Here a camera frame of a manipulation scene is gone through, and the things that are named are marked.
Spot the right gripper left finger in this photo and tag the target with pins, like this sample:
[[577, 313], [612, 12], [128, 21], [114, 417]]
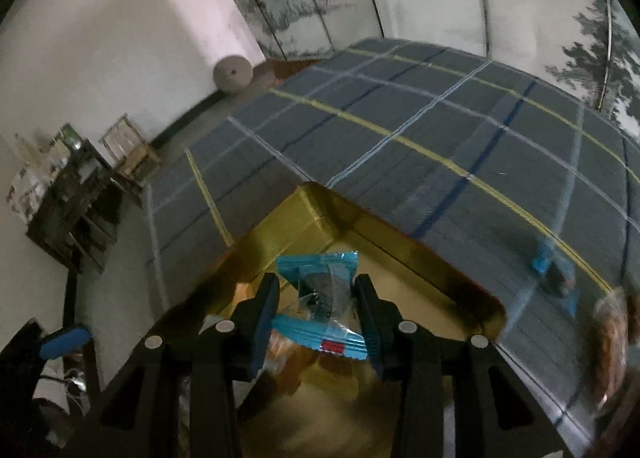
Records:
[[253, 324]]

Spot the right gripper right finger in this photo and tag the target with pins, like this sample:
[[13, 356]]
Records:
[[378, 320]]

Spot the blue snack packet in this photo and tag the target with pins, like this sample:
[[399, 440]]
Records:
[[323, 318]]

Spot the clear bag orange snacks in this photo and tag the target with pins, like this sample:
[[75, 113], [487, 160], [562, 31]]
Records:
[[611, 324]]

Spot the gold metal tray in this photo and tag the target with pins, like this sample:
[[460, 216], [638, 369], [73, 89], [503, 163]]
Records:
[[305, 403]]

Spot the blue wrapped snack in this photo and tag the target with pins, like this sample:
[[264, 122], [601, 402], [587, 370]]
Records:
[[557, 274]]

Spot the grey plaid tablecloth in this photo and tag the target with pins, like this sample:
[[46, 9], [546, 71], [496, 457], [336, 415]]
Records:
[[477, 160]]

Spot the dark wooden shelf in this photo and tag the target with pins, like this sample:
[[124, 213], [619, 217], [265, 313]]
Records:
[[73, 223]]

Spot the painted folding screen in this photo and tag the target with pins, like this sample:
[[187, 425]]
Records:
[[588, 48]]

